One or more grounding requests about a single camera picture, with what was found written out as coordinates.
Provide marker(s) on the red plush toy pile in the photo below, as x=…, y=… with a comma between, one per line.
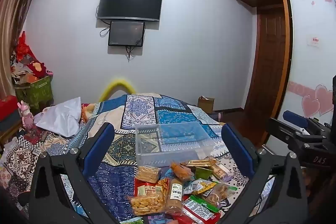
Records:
x=27, y=61

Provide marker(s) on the dark green leafy snack packet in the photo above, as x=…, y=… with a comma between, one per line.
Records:
x=132, y=221

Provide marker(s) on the orange snack stick packet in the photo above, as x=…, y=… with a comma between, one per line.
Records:
x=181, y=171

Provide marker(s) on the clear plastic container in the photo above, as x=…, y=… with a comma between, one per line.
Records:
x=173, y=144

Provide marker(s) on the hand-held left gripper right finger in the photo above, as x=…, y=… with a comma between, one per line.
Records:
x=235, y=149

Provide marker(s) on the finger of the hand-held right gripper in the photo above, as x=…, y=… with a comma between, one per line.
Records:
x=282, y=132
x=295, y=119

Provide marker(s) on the dark blue printed cloth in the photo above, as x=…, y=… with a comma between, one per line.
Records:
x=160, y=220

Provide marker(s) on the round biscuit roll packet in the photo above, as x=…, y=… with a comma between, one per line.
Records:
x=175, y=193

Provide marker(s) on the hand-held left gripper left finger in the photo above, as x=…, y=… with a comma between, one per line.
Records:
x=101, y=144

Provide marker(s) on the pink bunny toy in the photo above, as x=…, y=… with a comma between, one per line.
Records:
x=25, y=116

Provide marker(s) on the brown wooden door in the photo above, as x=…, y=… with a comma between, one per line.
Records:
x=270, y=69

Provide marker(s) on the plain green snack packet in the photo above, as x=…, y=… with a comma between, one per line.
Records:
x=203, y=173

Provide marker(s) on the long biscuit stick packet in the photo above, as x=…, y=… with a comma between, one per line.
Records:
x=199, y=162

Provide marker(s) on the clear square cracker packet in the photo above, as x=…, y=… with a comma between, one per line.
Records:
x=147, y=173

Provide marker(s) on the wall-mounted black television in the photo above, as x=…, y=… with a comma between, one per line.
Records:
x=129, y=3

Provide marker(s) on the clear cookie packet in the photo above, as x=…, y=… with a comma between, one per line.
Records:
x=222, y=171

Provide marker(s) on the red snack packet white label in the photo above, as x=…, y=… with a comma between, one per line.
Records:
x=199, y=213

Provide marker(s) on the white wardrobe door pink hearts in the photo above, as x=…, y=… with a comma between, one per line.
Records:
x=309, y=56

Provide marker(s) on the clear packet of yellow crisps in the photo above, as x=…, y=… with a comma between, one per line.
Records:
x=145, y=204

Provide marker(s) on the cardboard box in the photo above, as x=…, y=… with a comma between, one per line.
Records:
x=206, y=104

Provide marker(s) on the yellow snack packet white label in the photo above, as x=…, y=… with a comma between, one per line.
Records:
x=197, y=187

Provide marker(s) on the white plastic bag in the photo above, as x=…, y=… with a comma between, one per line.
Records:
x=61, y=119

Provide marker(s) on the small black wall monitor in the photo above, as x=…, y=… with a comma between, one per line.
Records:
x=126, y=33

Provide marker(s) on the green patterned box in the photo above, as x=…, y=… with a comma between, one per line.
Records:
x=35, y=92

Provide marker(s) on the red snack packet yellow label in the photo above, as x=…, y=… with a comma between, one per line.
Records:
x=151, y=188

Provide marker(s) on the patchwork blue blanket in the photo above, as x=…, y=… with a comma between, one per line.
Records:
x=136, y=113

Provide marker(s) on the red box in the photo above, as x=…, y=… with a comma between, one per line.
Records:
x=9, y=111

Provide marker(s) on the green striped snack packet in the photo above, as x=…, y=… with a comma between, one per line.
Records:
x=203, y=203

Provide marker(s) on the striped brown curtain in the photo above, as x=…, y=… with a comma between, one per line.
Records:
x=18, y=16

